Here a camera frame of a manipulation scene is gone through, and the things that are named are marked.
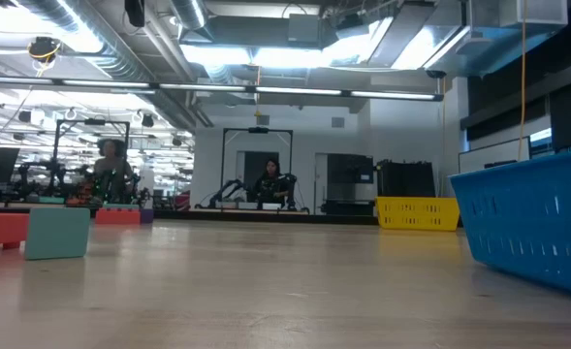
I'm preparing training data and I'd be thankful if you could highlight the black aluminium table frame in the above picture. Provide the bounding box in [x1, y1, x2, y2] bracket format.
[0, 203, 379, 227]

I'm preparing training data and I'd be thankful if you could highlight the yellow cable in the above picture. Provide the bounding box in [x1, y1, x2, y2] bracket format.
[516, 0, 528, 162]

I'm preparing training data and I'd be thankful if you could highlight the black storage cabinet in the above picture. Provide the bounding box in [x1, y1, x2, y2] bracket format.
[376, 158, 436, 199]

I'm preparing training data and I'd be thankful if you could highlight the person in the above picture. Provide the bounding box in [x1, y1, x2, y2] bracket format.
[252, 158, 292, 206]
[92, 138, 135, 205]

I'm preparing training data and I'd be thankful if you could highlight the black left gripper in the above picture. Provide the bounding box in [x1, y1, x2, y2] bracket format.
[124, 0, 146, 28]

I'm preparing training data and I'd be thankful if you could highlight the distant black gantry frame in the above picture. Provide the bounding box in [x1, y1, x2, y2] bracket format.
[220, 127, 295, 212]
[51, 118, 131, 195]

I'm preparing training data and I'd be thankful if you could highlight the blue plastic basket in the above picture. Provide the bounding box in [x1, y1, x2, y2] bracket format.
[448, 148, 571, 301]

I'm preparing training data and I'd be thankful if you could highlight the yellow plastic basket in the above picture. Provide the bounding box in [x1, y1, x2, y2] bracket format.
[375, 196, 460, 232]

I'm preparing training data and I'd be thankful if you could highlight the long white light bar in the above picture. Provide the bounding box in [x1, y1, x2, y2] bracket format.
[0, 74, 445, 103]

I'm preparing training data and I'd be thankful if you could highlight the black yellow cable reel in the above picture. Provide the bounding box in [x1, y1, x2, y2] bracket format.
[26, 36, 63, 64]

